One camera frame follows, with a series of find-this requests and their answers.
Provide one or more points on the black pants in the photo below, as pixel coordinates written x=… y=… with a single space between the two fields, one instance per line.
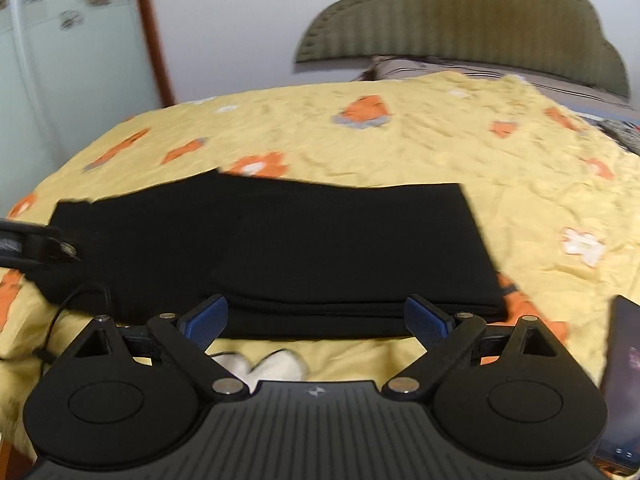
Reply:
x=300 y=240

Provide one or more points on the grey striped cloth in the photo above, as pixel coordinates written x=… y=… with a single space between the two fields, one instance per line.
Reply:
x=622 y=135

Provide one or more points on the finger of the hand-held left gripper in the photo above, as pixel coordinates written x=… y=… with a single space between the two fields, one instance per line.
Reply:
x=42 y=242

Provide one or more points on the olive quilted headboard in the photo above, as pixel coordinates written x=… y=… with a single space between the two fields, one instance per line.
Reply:
x=450 y=10

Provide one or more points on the brown wooden door frame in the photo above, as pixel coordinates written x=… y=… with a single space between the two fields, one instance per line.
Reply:
x=155 y=50

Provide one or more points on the black smartphone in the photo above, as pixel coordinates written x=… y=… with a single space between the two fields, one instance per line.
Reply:
x=625 y=385

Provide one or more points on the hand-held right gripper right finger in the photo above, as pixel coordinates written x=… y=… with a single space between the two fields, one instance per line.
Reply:
x=427 y=321

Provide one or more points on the yellow carrot-print blanket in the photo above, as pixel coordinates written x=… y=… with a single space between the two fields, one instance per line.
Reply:
x=425 y=145

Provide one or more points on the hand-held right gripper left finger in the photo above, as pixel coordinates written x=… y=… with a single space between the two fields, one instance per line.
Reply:
x=205 y=322

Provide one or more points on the frosted flower-print wardrobe door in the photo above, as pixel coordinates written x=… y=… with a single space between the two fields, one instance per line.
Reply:
x=75 y=85

